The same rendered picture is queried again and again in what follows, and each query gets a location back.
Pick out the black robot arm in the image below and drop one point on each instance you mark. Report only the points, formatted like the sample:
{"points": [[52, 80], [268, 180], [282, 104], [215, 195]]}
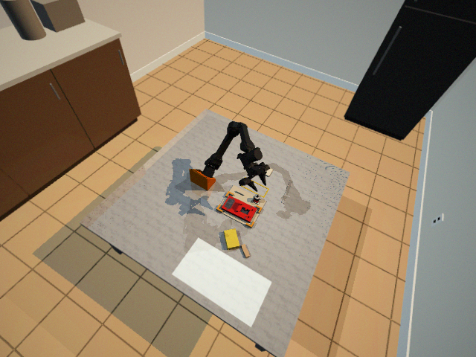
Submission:
{"points": [[251, 154]]}

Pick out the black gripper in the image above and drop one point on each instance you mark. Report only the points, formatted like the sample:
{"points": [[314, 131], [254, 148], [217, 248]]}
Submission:
{"points": [[248, 181]]}

